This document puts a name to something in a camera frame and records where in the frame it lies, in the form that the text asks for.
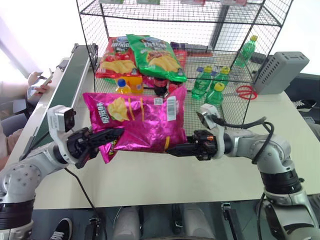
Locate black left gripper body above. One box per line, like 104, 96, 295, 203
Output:
66, 127, 94, 162

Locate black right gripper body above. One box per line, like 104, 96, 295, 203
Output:
192, 129, 219, 162

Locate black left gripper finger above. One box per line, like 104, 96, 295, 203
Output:
87, 128, 125, 146
74, 146, 101, 170

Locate magenta potato chips bag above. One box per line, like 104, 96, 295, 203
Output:
82, 84, 188, 165

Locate green conveyor belt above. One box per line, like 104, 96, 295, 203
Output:
19, 42, 99, 161

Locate person's bare hand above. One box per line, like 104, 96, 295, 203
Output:
26, 70, 53, 95

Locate green soda bottle yellow cap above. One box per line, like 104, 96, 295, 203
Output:
213, 66, 231, 89
191, 65, 214, 100
234, 35, 259, 68
204, 82, 225, 109

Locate orange soda bottle blue cap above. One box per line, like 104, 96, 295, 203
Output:
115, 78, 133, 95

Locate cola bottle red cap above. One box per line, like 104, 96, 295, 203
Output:
166, 82, 180, 96

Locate cola bottle black cap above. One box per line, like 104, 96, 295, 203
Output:
153, 76, 169, 97

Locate white smartphone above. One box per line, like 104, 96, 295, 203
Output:
36, 68, 54, 87

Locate black sneaker white laces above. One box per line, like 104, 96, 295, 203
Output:
48, 217, 74, 240

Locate grey robot leg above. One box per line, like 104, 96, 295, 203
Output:
112, 206, 141, 240
181, 202, 216, 240

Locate red potato chips bag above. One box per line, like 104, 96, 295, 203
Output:
95, 36, 139, 80

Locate small red snack package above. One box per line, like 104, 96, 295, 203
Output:
172, 48, 187, 69

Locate green potato chips bag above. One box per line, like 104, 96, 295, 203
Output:
125, 33, 188, 84

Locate purple snack package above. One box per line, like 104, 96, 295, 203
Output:
169, 41, 209, 51

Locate grey vented plastic box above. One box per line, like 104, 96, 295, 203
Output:
253, 51, 311, 96

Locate black sneaker white sole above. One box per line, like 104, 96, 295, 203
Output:
291, 99, 319, 113

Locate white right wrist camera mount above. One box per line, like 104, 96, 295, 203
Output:
196, 103, 226, 160

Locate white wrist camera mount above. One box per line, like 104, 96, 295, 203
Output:
196, 103, 226, 160
46, 104, 77, 166

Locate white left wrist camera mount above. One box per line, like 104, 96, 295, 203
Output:
46, 104, 77, 166

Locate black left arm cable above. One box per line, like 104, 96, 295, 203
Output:
63, 166, 109, 240

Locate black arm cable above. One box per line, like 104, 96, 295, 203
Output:
214, 115, 276, 165
63, 166, 109, 240

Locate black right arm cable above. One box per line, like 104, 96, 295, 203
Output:
214, 115, 276, 165

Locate red handled scissors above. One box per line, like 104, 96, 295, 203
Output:
223, 84, 259, 101

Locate black wire mesh rack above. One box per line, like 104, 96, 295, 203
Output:
75, 0, 295, 126

